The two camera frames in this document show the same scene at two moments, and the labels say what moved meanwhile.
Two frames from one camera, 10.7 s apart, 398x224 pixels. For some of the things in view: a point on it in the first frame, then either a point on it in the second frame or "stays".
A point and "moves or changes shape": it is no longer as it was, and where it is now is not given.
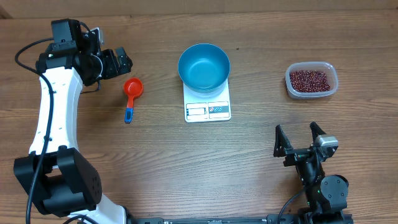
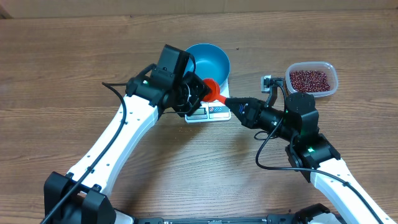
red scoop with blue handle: (134, 88) moves or changes shape
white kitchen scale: (199, 109) stays
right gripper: (298, 154) -> (252, 112)
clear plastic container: (314, 79) stays
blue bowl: (204, 68) stays
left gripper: (114, 68) -> (201, 89)
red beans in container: (310, 81) stays
